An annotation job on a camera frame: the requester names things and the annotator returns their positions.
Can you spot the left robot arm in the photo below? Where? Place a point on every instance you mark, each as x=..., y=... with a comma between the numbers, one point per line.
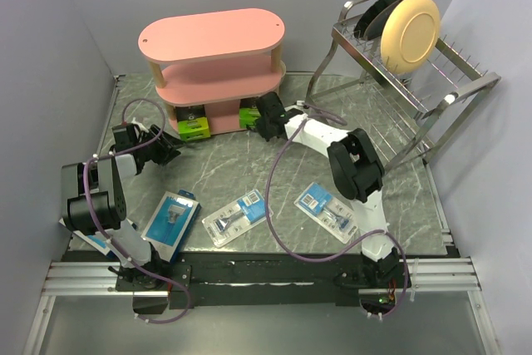
x=94, y=204

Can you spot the blue Harry's razor box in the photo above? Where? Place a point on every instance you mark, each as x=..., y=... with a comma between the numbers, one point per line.
x=170, y=224

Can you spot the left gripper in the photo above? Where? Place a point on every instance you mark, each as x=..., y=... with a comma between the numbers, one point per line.
x=167, y=148

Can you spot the cream plate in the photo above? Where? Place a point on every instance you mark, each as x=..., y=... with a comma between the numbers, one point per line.
x=410, y=35

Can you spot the pink three-tier shelf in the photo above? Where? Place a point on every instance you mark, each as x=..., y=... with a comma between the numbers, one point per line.
x=212, y=61

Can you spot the clear Gillette blister razor pack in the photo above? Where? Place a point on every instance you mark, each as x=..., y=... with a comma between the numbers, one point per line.
x=328, y=211

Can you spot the green black Gillette Labs box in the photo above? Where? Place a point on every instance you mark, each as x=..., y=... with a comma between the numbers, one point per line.
x=248, y=113

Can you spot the steel dish rack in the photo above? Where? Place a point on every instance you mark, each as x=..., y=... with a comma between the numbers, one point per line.
x=425, y=108

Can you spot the blue white flat razor box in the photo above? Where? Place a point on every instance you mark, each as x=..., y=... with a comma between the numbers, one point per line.
x=100, y=243

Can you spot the aluminium rail frame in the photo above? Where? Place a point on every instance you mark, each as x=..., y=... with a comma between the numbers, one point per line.
x=433, y=318

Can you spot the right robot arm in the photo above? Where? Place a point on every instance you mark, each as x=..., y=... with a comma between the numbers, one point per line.
x=356, y=169

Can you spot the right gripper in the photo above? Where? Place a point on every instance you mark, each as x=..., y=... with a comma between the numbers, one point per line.
x=260, y=126

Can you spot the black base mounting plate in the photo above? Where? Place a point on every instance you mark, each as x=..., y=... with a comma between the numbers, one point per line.
x=232, y=279

